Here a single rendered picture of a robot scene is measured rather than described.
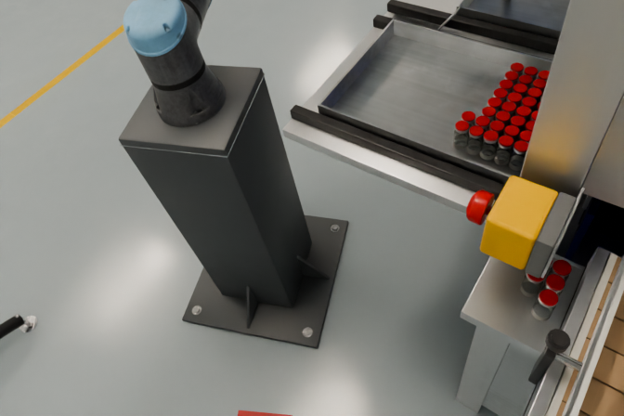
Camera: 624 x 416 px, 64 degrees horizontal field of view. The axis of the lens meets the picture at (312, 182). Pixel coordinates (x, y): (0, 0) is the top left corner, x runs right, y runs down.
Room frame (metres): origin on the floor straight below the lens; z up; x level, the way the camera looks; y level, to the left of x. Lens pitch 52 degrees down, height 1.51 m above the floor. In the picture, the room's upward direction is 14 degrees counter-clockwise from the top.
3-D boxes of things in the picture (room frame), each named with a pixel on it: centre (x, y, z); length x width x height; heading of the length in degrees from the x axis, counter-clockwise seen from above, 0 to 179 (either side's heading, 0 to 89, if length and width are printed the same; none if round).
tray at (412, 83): (0.60, -0.25, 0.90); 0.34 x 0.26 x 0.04; 45
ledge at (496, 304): (0.23, -0.24, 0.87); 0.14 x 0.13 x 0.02; 45
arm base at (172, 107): (0.86, 0.21, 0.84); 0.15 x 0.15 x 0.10
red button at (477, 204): (0.30, -0.19, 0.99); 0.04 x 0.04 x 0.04; 45
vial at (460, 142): (0.50, -0.24, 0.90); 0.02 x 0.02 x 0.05
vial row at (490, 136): (0.52, -0.33, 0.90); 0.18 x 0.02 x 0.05; 135
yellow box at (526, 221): (0.27, -0.22, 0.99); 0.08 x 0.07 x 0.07; 45
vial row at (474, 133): (0.53, -0.31, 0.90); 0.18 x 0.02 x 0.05; 134
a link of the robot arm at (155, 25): (0.87, 0.21, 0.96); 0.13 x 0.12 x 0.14; 164
